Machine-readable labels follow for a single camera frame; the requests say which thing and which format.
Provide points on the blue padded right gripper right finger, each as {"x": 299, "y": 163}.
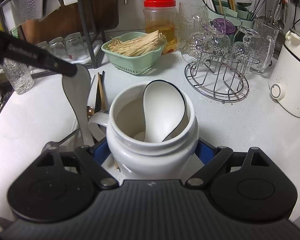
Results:
{"x": 205, "y": 151}

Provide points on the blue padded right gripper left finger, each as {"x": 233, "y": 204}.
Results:
{"x": 99, "y": 151}

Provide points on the white ceramic jar with handle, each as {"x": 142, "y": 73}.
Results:
{"x": 125, "y": 132}

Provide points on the embossed stainless steel spoon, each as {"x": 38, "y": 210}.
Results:
{"x": 51, "y": 144}

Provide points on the white ceramic soup spoon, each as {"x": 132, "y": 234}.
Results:
{"x": 77, "y": 89}
{"x": 164, "y": 108}

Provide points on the copper coloured small spoon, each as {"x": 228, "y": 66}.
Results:
{"x": 90, "y": 111}

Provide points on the tall textured glass mug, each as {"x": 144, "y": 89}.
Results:
{"x": 18, "y": 75}

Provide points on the small upturned drinking glass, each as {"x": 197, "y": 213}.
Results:
{"x": 44, "y": 45}

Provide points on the steel cleaver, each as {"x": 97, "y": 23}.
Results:
{"x": 21, "y": 10}

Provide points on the wooden chopstick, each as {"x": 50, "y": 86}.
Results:
{"x": 101, "y": 98}

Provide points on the green plastic basket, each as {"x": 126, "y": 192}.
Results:
{"x": 133, "y": 65}

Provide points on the wooden cutting board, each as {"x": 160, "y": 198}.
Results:
{"x": 90, "y": 7}

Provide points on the white electric cooker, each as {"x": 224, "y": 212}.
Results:
{"x": 284, "y": 82}

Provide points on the bundle of dried noodles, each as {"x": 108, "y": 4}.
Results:
{"x": 138, "y": 46}

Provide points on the textured glass pitcher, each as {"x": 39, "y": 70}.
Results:
{"x": 190, "y": 30}

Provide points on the purple lid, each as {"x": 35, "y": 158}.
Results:
{"x": 224, "y": 26}

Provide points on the textured glass mug right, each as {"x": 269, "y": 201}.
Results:
{"x": 264, "y": 46}

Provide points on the green utensil holder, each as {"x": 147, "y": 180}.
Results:
{"x": 237, "y": 15}

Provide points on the red lidded plastic jar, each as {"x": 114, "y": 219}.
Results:
{"x": 161, "y": 15}

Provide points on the hanging utensil set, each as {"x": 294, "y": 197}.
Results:
{"x": 275, "y": 12}

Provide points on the wire glass drying rack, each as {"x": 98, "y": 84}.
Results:
{"x": 222, "y": 64}

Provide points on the black dish rack frame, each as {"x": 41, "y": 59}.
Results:
{"x": 65, "y": 22}

